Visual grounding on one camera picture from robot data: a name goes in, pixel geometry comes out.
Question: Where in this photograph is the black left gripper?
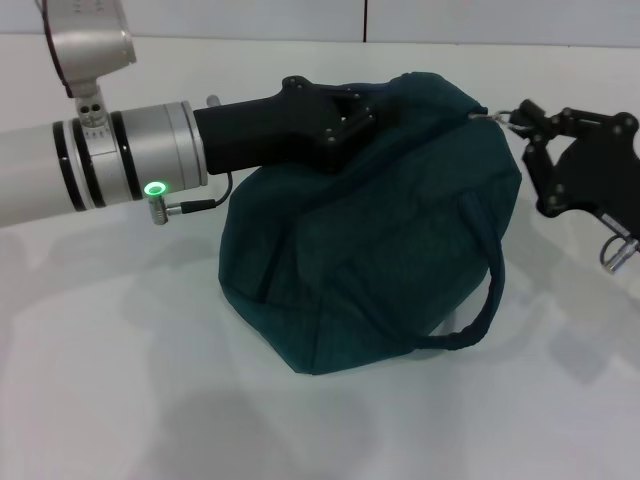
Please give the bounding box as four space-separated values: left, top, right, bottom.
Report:
192 74 402 177

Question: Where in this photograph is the dark teal lunch bag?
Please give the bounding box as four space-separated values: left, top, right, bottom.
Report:
216 70 525 377

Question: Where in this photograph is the clear right wrist cable plug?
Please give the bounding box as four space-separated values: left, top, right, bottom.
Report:
602 238 640 275

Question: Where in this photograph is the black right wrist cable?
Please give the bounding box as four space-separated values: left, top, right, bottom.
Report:
598 232 627 262

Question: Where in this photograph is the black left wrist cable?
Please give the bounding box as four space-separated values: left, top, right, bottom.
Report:
144 171 233 227

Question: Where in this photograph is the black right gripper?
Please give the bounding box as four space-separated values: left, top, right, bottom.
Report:
509 97 640 232

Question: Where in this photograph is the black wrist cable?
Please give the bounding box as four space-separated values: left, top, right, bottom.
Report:
598 232 627 262
144 171 233 227

